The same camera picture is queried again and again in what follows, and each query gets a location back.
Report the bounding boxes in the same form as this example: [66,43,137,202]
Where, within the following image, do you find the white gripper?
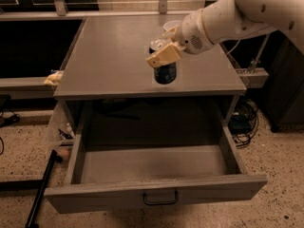
[145,9,214,67]

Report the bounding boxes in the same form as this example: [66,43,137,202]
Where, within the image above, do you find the grey cabinet counter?
[54,15,246,100]

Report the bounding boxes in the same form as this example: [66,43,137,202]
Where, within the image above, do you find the blue pepsi can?
[149,38,177,85]

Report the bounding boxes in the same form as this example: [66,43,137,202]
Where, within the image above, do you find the yellow crumpled bag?
[44,70,64,86]

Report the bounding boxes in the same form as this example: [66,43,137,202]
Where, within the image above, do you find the black cable bundle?
[228,99,260,149]

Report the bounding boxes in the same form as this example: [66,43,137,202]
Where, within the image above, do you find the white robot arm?
[146,0,304,67]

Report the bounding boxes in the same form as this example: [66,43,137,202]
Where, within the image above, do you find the grey metal shelf rail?
[0,77,56,100]

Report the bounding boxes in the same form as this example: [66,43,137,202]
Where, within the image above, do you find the grey open drawer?
[44,99,269,215]

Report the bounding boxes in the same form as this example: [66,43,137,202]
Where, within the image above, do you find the white ceramic bowl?
[163,20,181,31]

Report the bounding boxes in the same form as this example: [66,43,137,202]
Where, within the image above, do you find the white power cable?
[226,39,241,56]

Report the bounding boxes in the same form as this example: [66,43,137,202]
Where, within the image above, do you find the black metal pole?
[25,150,63,228]

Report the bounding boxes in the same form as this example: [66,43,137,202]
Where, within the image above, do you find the black drawer handle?
[142,191,179,206]

